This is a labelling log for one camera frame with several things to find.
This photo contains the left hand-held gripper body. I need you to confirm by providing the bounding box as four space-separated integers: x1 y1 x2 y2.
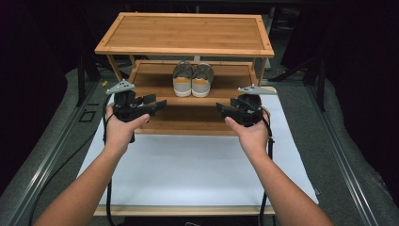
104 78 150 123

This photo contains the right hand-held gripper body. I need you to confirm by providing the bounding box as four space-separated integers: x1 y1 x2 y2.
230 83 279 128

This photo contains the beige sneaker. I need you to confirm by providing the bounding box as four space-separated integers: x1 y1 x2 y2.
171 60 194 98
191 62 215 99

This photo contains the wooden three-tier shoe rack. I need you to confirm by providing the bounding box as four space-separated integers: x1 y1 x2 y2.
94 11 276 137

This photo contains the person's left hand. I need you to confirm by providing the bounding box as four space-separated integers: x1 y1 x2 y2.
104 101 152 155

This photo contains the person's right hand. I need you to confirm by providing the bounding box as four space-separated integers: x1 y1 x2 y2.
224 107 272 158

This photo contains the dark metal stand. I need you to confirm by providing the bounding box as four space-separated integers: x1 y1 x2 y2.
268 55 327 111
76 51 102 107

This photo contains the white table mat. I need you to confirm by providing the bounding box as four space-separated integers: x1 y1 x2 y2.
77 93 320 208

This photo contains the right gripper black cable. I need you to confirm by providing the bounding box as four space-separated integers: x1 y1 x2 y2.
258 107 276 226

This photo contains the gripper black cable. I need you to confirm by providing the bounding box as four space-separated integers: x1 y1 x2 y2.
258 107 276 226
102 93 136 226

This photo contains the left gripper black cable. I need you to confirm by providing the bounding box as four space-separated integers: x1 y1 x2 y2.
102 93 136 226

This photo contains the black floor cable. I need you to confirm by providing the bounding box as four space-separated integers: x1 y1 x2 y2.
27 133 96 226

